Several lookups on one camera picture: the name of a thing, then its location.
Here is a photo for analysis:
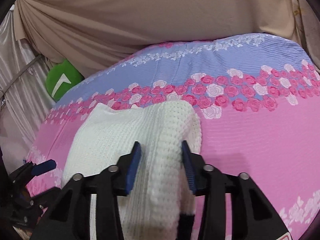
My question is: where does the white knit sweater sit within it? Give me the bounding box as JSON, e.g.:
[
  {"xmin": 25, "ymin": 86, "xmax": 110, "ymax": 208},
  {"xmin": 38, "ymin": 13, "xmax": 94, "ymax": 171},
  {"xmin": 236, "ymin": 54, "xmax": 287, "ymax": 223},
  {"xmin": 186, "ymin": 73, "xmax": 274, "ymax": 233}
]
[{"xmin": 61, "ymin": 100, "xmax": 201, "ymax": 239}]

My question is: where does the silver satin cloth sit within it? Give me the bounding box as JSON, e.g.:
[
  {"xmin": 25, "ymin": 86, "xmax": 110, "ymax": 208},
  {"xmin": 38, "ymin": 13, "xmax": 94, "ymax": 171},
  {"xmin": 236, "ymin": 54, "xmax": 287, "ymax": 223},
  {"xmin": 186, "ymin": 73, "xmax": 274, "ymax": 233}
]
[{"xmin": 1, "ymin": 8, "xmax": 54, "ymax": 172}]

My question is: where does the green pillow white mark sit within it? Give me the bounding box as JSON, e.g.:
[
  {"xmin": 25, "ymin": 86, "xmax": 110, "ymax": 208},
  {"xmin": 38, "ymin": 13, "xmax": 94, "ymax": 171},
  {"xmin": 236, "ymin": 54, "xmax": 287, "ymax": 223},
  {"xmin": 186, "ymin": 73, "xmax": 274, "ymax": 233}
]
[{"xmin": 45, "ymin": 59, "xmax": 85, "ymax": 102}]

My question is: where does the pink floral bed sheet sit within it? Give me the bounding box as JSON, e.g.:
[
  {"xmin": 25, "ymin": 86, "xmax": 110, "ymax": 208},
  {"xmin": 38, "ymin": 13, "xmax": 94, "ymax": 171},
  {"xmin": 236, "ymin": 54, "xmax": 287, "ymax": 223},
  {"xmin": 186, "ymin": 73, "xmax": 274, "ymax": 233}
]
[{"xmin": 27, "ymin": 34, "xmax": 319, "ymax": 239}]

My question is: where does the beige draped curtain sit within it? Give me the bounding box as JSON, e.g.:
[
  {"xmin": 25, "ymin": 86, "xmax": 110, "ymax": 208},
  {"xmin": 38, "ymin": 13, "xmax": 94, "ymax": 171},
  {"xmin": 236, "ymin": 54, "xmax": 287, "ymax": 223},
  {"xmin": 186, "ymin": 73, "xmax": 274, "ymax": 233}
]
[{"xmin": 14, "ymin": 0, "xmax": 319, "ymax": 76}]

